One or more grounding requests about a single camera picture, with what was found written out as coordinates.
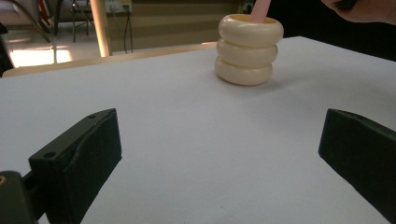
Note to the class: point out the pink hairbrush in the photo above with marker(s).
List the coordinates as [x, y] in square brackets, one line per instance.
[261, 11]

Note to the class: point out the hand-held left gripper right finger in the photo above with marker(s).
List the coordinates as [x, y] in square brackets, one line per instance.
[364, 155]

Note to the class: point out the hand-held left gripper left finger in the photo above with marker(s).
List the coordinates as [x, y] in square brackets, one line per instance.
[77, 161]

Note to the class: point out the white table board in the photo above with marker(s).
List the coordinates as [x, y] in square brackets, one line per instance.
[199, 124]

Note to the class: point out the cream ribbed cup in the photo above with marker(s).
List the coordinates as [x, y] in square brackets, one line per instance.
[246, 56]

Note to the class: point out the wall power socket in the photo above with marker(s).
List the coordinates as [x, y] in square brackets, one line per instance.
[118, 5]

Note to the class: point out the wooden post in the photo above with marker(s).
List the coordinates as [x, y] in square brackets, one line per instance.
[101, 28]

